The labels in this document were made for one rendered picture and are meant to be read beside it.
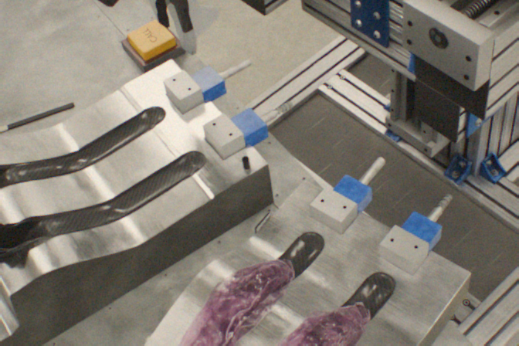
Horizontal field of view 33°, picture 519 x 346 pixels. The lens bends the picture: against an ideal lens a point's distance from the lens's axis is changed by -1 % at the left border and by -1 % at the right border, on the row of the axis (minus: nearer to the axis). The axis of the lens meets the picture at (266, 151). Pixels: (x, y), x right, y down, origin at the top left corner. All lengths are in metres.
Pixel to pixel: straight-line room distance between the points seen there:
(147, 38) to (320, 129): 0.75
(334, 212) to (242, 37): 1.58
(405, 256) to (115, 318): 0.39
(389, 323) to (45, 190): 0.48
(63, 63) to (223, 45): 1.18
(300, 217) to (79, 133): 0.35
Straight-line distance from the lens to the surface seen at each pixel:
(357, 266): 1.11
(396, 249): 1.10
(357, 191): 1.16
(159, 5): 1.19
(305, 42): 2.62
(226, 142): 1.17
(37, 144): 1.27
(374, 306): 1.09
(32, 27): 1.61
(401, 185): 1.99
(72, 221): 1.16
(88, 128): 1.28
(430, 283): 1.10
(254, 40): 2.64
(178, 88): 1.25
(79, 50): 1.53
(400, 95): 1.86
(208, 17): 1.15
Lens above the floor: 1.80
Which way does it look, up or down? 50 degrees down
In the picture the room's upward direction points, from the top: 9 degrees counter-clockwise
